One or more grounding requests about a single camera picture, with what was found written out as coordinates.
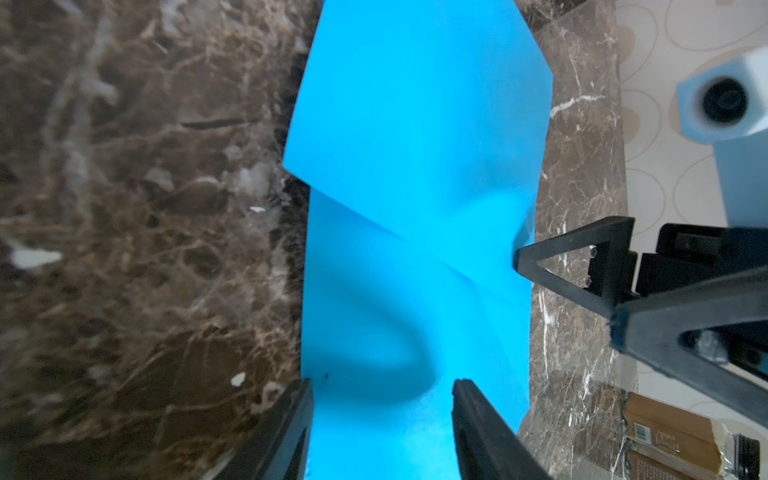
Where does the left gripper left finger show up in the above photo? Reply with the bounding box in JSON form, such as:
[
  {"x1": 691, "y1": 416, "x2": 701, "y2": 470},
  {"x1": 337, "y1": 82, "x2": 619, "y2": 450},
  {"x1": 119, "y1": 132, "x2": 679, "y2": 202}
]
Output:
[{"x1": 218, "y1": 379, "x2": 314, "y2": 480}]

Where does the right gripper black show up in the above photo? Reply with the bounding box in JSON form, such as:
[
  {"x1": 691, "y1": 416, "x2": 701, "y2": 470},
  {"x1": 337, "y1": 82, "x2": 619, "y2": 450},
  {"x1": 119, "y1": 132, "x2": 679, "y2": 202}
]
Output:
[{"x1": 513, "y1": 216, "x2": 767, "y2": 426}]

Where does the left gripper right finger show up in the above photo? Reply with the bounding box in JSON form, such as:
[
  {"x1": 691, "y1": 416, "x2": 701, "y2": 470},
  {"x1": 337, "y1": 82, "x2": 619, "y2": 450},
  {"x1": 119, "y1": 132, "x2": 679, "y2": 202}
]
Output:
[{"x1": 452, "y1": 379, "x2": 549, "y2": 480}]

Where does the blue paper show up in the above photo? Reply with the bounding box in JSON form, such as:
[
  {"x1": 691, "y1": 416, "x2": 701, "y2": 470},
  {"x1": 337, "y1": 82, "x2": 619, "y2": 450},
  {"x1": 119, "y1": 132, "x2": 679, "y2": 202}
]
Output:
[
  {"x1": 284, "y1": 0, "x2": 553, "y2": 298},
  {"x1": 301, "y1": 191, "x2": 532, "y2": 479}
]

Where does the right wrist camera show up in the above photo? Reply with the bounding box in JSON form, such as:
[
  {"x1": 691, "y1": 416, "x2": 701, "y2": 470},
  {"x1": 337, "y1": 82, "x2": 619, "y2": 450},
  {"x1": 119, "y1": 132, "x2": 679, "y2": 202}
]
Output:
[{"x1": 676, "y1": 47, "x2": 767, "y2": 228}]

